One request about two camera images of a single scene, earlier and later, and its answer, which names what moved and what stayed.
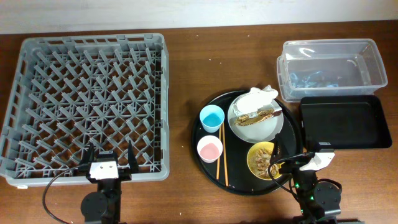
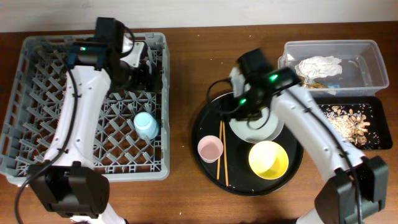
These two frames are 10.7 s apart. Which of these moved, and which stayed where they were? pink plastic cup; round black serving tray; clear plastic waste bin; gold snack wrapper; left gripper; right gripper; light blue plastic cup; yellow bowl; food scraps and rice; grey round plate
Moved: right gripper; light blue plastic cup; food scraps and rice; left gripper; gold snack wrapper
Stayed: clear plastic waste bin; round black serving tray; yellow bowl; grey round plate; pink plastic cup
